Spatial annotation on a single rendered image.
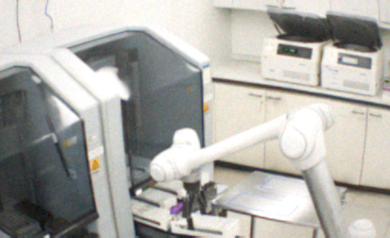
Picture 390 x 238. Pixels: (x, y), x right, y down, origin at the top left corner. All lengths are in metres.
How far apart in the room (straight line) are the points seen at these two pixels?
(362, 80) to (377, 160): 0.72
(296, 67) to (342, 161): 0.92
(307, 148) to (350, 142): 2.69
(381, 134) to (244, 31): 1.92
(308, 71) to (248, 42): 1.09
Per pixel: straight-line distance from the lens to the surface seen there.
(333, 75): 4.18
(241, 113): 4.62
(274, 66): 4.37
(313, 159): 1.65
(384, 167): 4.29
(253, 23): 5.08
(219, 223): 2.16
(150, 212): 2.35
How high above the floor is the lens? 1.98
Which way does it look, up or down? 18 degrees down
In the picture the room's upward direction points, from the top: 2 degrees counter-clockwise
